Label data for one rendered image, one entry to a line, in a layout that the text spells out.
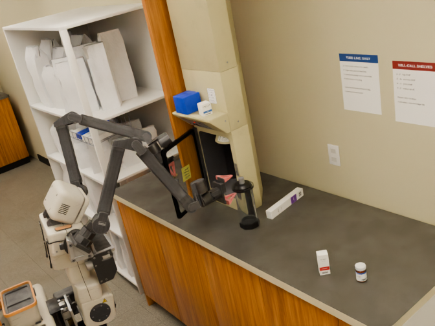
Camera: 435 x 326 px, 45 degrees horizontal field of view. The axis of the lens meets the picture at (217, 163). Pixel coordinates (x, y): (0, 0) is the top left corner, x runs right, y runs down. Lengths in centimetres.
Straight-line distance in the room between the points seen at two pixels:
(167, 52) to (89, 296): 128
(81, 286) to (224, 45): 133
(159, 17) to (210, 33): 37
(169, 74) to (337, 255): 124
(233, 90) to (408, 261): 110
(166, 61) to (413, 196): 138
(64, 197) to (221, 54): 97
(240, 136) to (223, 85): 29
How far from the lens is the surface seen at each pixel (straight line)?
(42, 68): 408
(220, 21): 247
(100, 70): 358
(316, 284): 220
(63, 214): 246
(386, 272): 225
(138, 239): 344
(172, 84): 277
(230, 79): 252
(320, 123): 273
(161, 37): 273
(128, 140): 230
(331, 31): 252
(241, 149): 263
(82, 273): 265
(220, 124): 252
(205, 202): 240
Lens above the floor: 228
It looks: 23 degrees down
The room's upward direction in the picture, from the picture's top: 12 degrees counter-clockwise
